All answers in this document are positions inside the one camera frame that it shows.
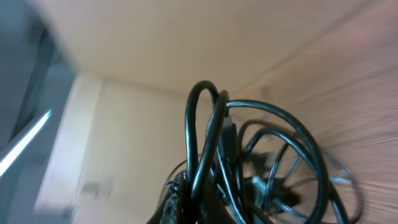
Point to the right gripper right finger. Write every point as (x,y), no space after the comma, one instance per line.
(212,209)

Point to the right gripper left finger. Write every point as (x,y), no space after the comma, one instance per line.
(170,210)

